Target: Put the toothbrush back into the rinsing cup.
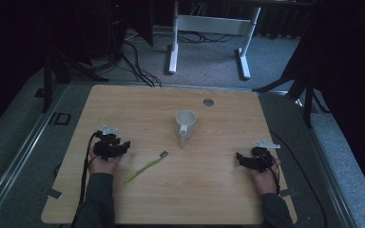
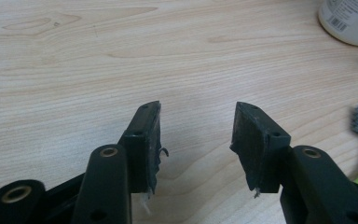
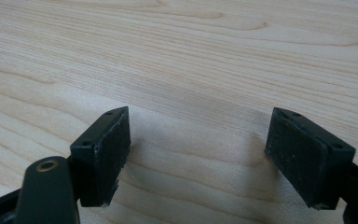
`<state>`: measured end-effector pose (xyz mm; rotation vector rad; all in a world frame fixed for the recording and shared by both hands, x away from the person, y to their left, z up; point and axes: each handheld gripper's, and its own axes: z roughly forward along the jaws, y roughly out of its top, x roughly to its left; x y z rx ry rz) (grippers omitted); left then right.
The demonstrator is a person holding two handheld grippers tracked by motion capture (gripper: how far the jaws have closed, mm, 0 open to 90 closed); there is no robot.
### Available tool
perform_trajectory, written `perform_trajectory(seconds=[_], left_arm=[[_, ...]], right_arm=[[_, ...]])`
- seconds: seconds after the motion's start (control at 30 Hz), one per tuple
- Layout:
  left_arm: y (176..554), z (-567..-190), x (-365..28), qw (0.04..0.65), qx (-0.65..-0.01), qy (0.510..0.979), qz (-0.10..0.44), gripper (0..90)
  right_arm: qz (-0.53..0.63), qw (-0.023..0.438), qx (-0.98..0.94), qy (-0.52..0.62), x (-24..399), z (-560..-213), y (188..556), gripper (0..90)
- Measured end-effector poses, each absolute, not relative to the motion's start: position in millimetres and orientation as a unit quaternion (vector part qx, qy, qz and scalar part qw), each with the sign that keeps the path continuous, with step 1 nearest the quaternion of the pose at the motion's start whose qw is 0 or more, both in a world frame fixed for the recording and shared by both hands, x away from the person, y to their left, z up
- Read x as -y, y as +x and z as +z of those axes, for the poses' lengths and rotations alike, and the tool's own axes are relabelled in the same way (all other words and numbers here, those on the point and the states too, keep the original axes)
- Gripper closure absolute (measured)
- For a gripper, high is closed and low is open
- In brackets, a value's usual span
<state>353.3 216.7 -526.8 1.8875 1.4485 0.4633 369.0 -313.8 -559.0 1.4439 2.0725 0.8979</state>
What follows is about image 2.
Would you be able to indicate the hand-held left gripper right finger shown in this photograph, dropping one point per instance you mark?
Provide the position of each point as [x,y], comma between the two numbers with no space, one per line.
[261,146]

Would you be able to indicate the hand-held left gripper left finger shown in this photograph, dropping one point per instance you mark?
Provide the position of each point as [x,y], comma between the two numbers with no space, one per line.
[143,146]

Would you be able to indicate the white plastic bottle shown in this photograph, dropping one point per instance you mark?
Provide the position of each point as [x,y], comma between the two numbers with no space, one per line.
[349,20]

